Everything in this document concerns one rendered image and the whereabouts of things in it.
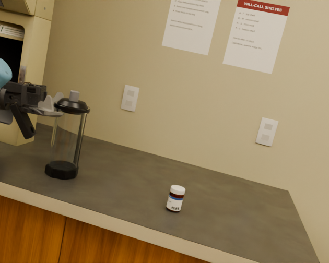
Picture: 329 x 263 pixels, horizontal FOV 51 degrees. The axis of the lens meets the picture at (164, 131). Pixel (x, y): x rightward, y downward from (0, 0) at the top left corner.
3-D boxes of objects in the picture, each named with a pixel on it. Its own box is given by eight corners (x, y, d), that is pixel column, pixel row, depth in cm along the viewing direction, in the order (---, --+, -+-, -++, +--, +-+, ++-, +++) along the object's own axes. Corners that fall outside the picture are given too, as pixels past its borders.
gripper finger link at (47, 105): (56, 98, 96) (35, 93, 100) (55, 119, 97) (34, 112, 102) (65, 98, 98) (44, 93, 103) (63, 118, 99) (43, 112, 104)
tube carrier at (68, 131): (81, 168, 116) (93, 106, 112) (74, 179, 105) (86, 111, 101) (49, 162, 115) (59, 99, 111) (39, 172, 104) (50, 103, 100)
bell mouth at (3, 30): (8, 36, 142) (10, 23, 141) (46, 45, 139) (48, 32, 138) (-24, 31, 125) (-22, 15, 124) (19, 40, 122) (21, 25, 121)
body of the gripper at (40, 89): (42, 87, 101) (-1, 82, 100) (39, 116, 103) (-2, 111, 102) (49, 85, 108) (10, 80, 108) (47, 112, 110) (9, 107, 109)
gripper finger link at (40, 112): (39, 110, 98) (21, 105, 102) (39, 116, 98) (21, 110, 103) (53, 110, 102) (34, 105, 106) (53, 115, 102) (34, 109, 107)
